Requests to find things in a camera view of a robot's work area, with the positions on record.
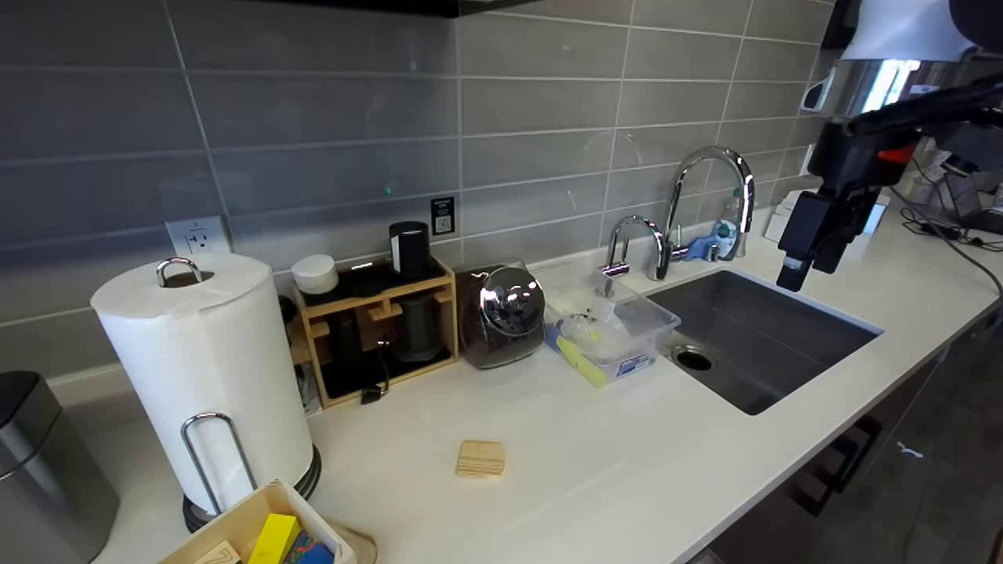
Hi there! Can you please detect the black cylindrical canister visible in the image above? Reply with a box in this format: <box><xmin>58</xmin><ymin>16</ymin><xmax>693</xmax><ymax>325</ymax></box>
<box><xmin>387</xmin><ymin>221</ymin><xmax>428</xmax><ymax>279</ymax></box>

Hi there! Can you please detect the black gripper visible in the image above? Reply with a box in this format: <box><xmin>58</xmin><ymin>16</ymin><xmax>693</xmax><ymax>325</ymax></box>
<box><xmin>777</xmin><ymin>122</ymin><xmax>912</xmax><ymax>290</ymax></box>

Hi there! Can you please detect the small chrome faucet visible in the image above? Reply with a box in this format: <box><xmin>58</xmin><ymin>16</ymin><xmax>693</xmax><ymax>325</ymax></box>
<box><xmin>597</xmin><ymin>213</ymin><xmax>671</xmax><ymax>298</ymax></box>

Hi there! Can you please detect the white wall outlet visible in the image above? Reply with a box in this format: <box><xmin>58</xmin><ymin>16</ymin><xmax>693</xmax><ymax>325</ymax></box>
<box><xmin>166</xmin><ymin>216</ymin><xmax>232</xmax><ymax>256</ymax></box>

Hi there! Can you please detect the wooden organizer shelf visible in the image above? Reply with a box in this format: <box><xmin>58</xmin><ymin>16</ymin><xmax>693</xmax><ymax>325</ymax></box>
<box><xmin>290</xmin><ymin>259</ymin><xmax>457</xmax><ymax>406</ymax></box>

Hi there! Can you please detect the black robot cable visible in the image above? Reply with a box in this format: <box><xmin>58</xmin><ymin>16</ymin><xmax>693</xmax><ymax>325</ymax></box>
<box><xmin>896</xmin><ymin>143</ymin><xmax>1003</xmax><ymax>307</ymax></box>

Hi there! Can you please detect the stainless steel sink basin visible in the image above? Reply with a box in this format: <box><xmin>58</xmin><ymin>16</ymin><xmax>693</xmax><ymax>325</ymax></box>
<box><xmin>651</xmin><ymin>268</ymin><xmax>877</xmax><ymax>417</ymax></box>

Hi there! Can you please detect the dark cabinet front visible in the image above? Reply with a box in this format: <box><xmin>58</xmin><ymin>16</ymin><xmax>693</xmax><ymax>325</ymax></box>
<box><xmin>689</xmin><ymin>325</ymin><xmax>1003</xmax><ymax>564</ymax></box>

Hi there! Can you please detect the wooden toy block box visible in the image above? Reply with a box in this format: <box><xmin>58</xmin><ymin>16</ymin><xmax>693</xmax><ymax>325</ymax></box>
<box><xmin>160</xmin><ymin>480</ymin><xmax>361</xmax><ymax>564</ymax></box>

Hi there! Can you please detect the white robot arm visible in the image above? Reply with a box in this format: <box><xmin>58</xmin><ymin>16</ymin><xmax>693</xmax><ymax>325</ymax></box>
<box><xmin>777</xmin><ymin>0</ymin><xmax>1003</xmax><ymax>290</ymax></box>

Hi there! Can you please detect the white round cup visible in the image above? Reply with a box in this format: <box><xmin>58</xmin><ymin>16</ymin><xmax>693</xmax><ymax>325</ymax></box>
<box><xmin>290</xmin><ymin>254</ymin><xmax>338</xmax><ymax>294</ymax></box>

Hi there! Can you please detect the black wall switch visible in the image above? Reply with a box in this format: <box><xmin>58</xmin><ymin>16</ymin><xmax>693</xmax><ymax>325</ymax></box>
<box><xmin>428</xmin><ymin>196</ymin><xmax>455</xmax><ymax>235</ymax></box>

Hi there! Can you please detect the blue dish brush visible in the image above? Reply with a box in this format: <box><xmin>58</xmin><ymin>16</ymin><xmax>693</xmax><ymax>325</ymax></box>
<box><xmin>684</xmin><ymin>219</ymin><xmax>739</xmax><ymax>259</ymax></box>

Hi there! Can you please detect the clear plastic sponge container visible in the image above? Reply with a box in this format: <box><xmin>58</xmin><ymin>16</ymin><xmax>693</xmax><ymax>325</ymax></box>
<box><xmin>545</xmin><ymin>294</ymin><xmax>680</xmax><ymax>388</ymax></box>

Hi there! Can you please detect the tall chrome main faucet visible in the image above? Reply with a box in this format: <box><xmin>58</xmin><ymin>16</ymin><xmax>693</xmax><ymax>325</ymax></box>
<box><xmin>662</xmin><ymin>143</ymin><xmax>754</xmax><ymax>262</ymax></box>

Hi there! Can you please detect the white paper towel roll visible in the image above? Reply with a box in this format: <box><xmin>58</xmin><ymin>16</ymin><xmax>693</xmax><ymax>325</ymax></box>
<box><xmin>91</xmin><ymin>254</ymin><xmax>322</xmax><ymax>529</ymax></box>

